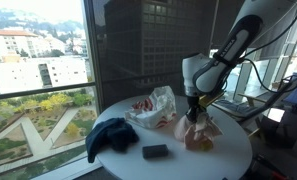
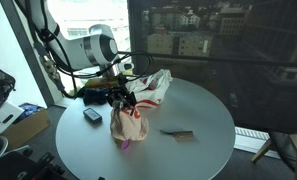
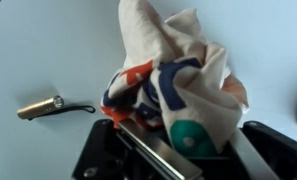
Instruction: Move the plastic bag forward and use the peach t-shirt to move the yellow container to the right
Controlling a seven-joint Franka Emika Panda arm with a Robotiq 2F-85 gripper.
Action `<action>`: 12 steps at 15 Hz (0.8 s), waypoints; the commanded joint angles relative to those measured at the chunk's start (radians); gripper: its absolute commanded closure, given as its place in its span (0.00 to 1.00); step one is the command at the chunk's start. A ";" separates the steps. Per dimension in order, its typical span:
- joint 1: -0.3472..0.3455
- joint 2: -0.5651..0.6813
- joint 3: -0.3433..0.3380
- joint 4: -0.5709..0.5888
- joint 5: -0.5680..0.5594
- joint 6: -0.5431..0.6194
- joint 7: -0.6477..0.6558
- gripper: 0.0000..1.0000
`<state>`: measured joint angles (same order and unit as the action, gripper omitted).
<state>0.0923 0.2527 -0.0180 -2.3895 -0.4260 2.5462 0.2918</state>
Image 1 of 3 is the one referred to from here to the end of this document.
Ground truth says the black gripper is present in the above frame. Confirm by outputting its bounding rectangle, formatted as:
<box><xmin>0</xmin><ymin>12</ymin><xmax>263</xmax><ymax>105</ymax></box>
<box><xmin>186</xmin><ymin>95</ymin><xmax>206</xmax><ymax>123</ymax></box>

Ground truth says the peach t-shirt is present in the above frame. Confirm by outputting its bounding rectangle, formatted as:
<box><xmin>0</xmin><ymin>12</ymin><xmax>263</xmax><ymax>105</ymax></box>
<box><xmin>173</xmin><ymin>112</ymin><xmax>223</xmax><ymax>152</ymax></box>

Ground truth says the white red plastic bag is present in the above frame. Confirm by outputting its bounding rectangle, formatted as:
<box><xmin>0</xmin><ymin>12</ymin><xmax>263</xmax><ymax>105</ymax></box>
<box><xmin>124</xmin><ymin>85</ymin><xmax>178</xmax><ymax>130</ymax></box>

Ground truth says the black rectangular box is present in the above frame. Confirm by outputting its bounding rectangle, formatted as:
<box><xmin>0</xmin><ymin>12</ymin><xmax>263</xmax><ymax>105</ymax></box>
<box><xmin>141</xmin><ymin>143</ymin><xmax>170</xmax><ymax>159</ymax></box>

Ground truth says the wooden desk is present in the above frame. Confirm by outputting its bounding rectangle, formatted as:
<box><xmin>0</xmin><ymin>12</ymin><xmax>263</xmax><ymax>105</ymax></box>
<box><xmin>237</xmin><ymin>92</ymin><xmax>266</xmax><ymax>103</ymax></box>

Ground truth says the dark blue cloth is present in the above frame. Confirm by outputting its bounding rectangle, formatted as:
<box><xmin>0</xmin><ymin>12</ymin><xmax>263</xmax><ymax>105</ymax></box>
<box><xmin>85</xmin><ymin>117</ymin><xmax>140</xmax><ymax>164</ymax></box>

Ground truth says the yellow wrist camera mount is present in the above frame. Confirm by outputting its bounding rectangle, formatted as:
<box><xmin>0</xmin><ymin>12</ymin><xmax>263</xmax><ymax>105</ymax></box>
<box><xmin>198</xmin><ymin>93</ymin><xmax>224</xmax><ymax>108</ymax></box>

